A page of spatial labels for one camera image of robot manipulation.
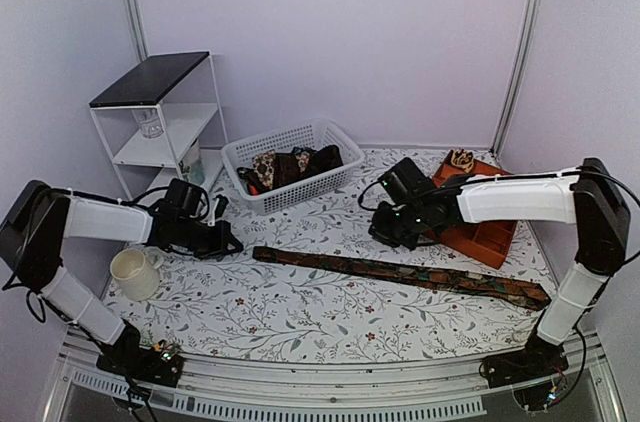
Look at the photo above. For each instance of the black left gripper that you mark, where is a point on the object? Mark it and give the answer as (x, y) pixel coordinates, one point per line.
(222, 242)

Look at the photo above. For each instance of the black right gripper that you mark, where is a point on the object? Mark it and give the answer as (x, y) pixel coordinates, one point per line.
(379, 230)

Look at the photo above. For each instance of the green brown patterned tie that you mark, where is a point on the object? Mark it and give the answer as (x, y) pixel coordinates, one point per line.
(520, 293)

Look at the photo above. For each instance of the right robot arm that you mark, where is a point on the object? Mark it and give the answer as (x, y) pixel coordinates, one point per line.
(586, 199)

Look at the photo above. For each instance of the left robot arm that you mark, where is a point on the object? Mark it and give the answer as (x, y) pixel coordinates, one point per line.
(48, 229)

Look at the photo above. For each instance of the floral table mat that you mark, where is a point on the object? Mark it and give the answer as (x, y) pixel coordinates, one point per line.
(240, 308)

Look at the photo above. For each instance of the cream paisley tie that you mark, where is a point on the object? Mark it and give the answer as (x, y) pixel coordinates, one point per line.
(265, 168)

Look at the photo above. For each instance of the orange compartment tray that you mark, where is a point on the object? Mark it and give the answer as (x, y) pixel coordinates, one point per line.
(487, 242)

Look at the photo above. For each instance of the rolled beige patterned tie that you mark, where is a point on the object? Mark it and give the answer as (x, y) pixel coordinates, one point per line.
(462, 159)

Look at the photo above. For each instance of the dark red patterned tie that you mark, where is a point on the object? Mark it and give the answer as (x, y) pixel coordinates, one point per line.
(287, 170)

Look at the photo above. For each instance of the black shiny tie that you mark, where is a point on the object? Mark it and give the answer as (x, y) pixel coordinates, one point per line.
(324, 160)

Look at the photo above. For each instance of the white plastic basket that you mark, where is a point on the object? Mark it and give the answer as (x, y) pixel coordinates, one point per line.
(302, 140)

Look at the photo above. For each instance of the cream ceramic mug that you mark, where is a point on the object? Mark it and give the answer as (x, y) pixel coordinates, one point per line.
(137, 272)

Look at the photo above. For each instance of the white shelf with black top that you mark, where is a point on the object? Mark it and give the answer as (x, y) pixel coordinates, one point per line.
(163, 120)

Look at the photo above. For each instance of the clear drinking glass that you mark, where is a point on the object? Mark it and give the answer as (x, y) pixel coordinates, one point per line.
(149, 123)

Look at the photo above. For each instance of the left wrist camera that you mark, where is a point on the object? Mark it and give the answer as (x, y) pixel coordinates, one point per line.
(218, 208)

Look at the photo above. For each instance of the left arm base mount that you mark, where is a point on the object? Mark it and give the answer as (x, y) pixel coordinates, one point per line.
(160, 364)

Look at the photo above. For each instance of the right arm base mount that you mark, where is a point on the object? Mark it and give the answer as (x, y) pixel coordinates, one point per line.
(537, 359)

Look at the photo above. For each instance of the metal front rail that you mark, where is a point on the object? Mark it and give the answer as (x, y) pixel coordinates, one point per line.
(220, 389)

